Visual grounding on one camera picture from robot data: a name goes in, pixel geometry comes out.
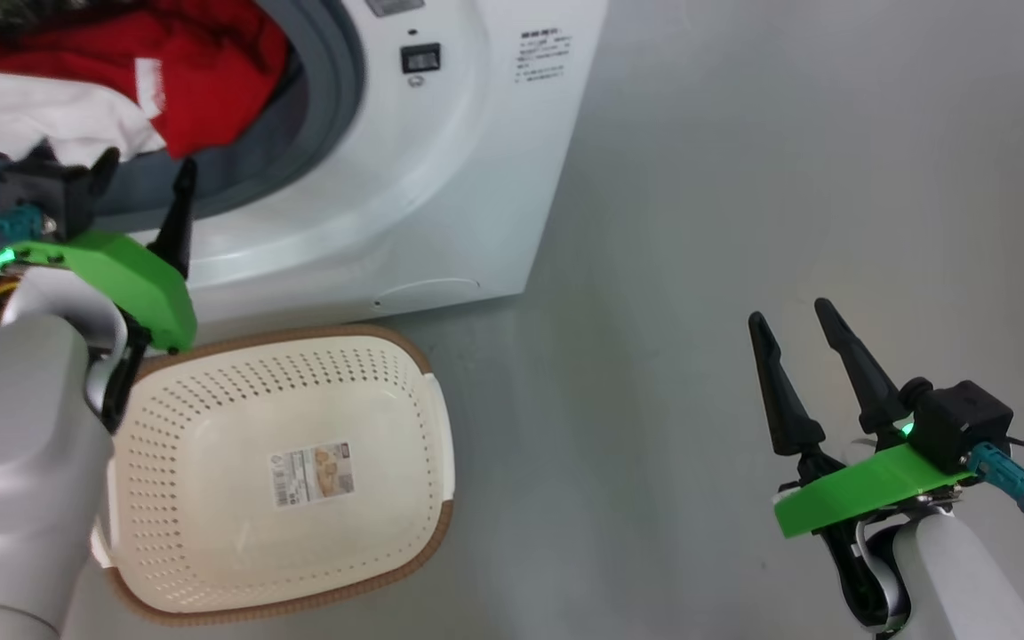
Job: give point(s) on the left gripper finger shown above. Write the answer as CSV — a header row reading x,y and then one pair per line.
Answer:
x,y
179,231
106,173

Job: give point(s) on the cream perforated basket brown rim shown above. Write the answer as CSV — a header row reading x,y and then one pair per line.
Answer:
x,y
210,498

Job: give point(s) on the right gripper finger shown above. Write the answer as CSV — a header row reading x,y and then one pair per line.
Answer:
x,y
863,382
783,400

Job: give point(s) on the red garment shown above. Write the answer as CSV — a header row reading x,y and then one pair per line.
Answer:
x,y
210,80

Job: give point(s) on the right gripper body green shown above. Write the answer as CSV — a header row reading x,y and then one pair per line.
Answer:
x,y
868,493

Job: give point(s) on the grey instruction label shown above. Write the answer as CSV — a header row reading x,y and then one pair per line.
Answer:
x,y
394,7

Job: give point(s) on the left gripper body green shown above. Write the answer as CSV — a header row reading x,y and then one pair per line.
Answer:
x,y
139,280

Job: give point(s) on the white front-load washing machine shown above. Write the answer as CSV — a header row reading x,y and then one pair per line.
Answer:
x,y
441,178

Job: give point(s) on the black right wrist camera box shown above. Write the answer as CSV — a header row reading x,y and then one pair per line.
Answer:
x,y
965,427

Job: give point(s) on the white garment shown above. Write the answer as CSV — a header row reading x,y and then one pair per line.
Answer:
x,y
32,111

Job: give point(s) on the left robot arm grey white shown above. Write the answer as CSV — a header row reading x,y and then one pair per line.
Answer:
x,y
14,444

